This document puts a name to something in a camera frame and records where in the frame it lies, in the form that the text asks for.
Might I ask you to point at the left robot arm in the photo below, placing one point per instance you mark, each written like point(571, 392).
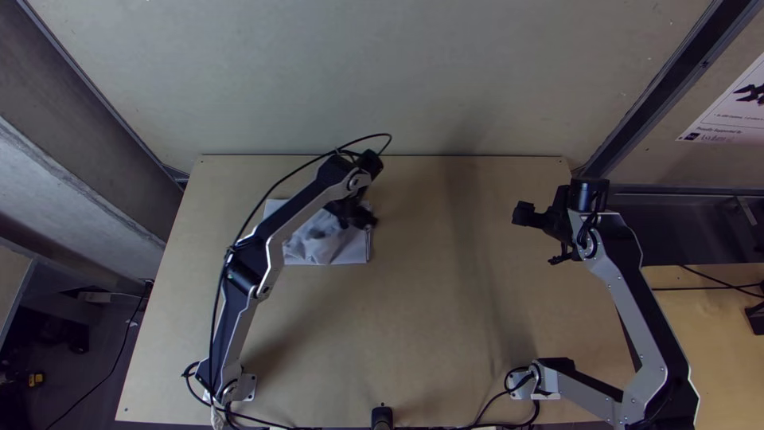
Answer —
point(298, 215)

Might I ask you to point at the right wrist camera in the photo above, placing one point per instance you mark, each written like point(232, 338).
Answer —
point(523, 214)

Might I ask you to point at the white paper poster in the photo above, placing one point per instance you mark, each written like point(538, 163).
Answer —
point(731, 110)

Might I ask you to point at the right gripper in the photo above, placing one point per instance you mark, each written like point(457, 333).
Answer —
point(558, 218)

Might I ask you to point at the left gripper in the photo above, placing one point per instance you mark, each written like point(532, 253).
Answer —
point(352, 216)

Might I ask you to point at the grey metal partition post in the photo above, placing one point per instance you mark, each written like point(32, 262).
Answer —
point(668, 86)

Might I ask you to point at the white t-shirt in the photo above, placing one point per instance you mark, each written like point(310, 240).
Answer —
point(346, 251)

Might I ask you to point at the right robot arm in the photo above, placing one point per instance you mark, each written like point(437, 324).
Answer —
point(621, 292)

